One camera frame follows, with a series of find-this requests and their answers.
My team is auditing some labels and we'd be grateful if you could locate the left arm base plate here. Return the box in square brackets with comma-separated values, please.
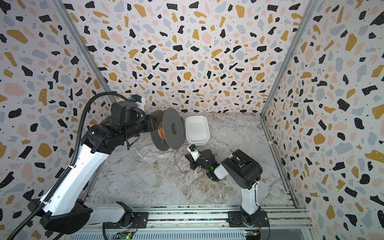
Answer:
[127, 212, 149, 229]

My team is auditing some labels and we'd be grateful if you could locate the left frame post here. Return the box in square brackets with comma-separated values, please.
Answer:
[50, 0, 124, 118]

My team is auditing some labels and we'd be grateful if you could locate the frame post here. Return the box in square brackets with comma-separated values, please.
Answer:
[260, 0, 319, 118]
[50, 0, 124, 118]

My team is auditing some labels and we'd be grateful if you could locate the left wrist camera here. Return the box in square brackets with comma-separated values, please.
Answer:
[130, 95, 146, 110]

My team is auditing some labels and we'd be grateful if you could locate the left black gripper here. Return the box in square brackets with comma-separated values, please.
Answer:
[125, 112, 159, 143]

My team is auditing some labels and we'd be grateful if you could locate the right frame post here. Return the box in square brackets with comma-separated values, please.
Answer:
[260, 0, 319, 118]

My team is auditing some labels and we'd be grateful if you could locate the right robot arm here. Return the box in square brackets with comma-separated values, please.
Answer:
[185, 145, 267, 228]

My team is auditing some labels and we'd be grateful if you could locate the grey cable spool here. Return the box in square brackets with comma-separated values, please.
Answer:
[151, 108, 185, 152]

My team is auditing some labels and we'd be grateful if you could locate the white plastic bin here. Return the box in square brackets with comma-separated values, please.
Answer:
[185, 116, 211, 146]

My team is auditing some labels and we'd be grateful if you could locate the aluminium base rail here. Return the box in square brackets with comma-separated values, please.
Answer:
[58, 204, 316, 240]

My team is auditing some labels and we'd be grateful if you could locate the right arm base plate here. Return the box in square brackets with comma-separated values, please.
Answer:
[226, 211, 270, 228]

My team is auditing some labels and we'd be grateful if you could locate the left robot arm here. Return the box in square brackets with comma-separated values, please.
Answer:
[8, 92, 157, 240]

